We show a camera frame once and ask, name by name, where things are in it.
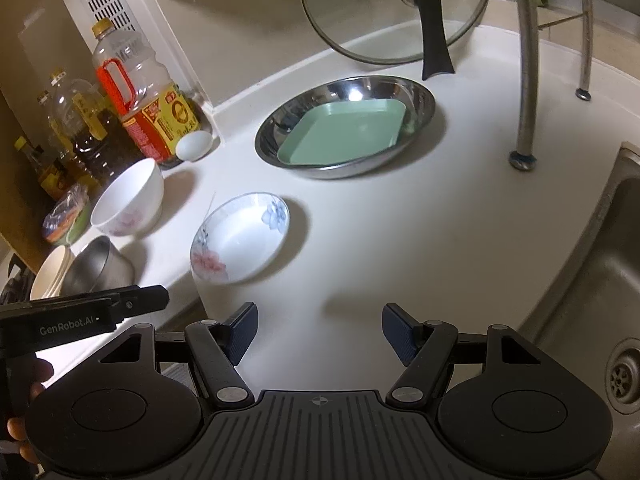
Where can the stainless steel sink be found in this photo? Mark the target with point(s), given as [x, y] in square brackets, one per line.
[590, 270]

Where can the green bowl plastic wrapped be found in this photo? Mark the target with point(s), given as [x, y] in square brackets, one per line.
[65, 217]

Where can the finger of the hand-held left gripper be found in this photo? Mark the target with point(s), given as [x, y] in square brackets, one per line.
[147, 300]

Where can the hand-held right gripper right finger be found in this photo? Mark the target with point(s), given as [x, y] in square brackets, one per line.
[397, 332]

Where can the sink drain strainer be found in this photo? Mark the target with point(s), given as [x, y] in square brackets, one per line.
[625, 377]

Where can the small bottle yellow cap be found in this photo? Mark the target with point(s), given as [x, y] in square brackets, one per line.
[45, 180]

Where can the metal rack legs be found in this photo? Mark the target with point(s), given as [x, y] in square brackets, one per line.
[526, 85]

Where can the person's left hand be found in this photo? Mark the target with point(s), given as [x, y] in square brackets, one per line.
[42, 375]

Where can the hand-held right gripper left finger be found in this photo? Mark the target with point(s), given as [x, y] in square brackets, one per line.
[245, 330]

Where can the cream plain bowl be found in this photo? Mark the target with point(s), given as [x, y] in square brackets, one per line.
[47, 275]

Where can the pale egg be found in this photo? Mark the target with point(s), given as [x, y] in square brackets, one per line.
[194, 146]

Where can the stainless steel bowl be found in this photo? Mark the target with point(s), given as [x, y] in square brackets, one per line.
[100, 265]

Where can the green square plate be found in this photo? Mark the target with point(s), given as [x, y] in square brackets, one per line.
[345, 135]

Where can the white floral bowl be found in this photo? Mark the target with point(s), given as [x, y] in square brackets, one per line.
[127, 200]

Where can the floral shallow white plate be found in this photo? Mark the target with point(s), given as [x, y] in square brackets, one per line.
[240, 240]

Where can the brown cardboard sheet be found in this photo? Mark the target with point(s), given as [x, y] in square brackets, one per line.
[12, 232]

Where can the black gas stove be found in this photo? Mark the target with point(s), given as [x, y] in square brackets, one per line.
[12, 285]

